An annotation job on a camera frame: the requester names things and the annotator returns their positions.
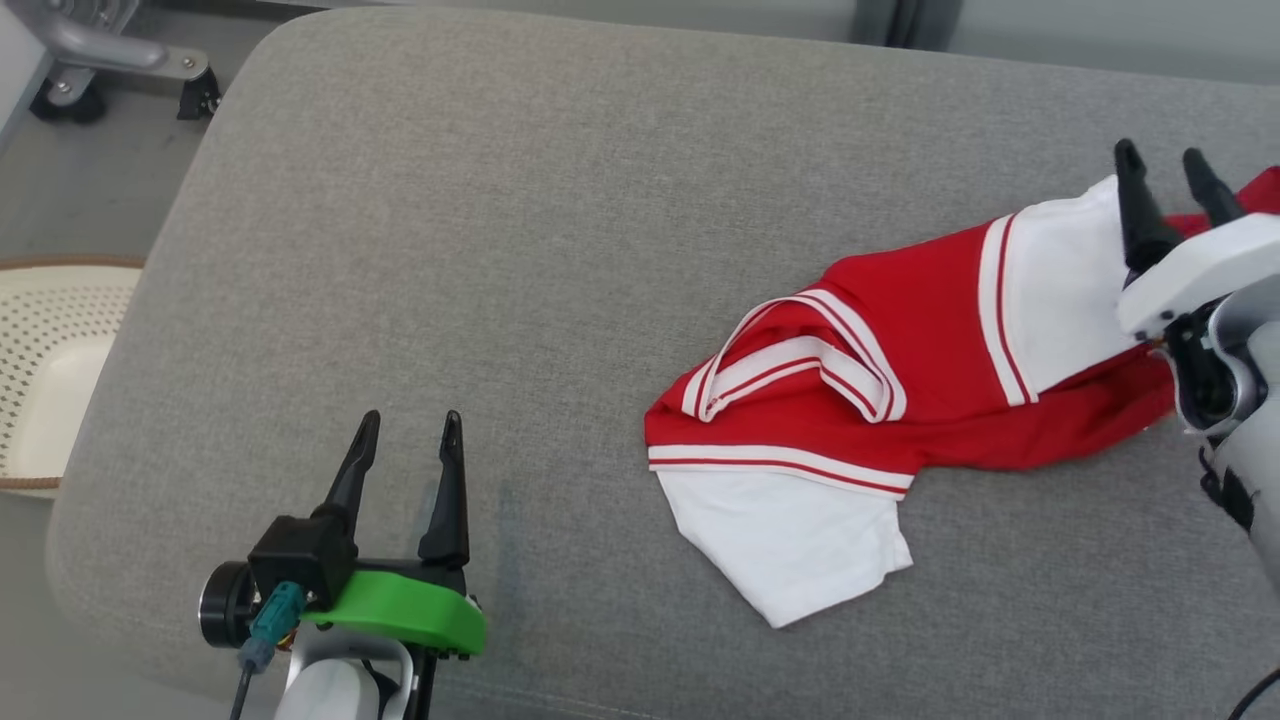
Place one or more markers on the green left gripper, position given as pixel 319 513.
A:
pixel 410 610

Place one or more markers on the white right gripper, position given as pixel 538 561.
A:
pixel 1200 270

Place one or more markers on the red shirt white sleeves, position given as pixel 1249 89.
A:
pixel 930 340

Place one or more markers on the cream perforated laundry basket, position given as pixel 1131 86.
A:
pixel 60 380

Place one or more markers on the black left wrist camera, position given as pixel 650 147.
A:
pixel 300 560

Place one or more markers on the grey partition frame post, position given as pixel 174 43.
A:
pixel 905 20

